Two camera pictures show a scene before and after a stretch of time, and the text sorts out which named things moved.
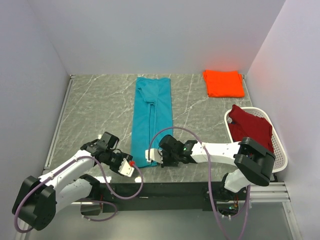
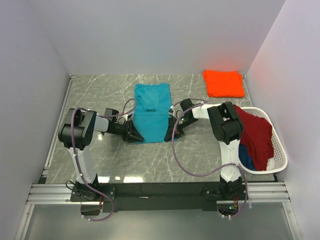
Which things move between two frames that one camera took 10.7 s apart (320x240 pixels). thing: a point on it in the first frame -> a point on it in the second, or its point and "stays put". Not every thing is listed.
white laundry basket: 279,152 stays put
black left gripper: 123,155 -> 131,134
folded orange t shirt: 224,84 stays put
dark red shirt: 245,125 stays put
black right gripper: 165,163 -> 169,136
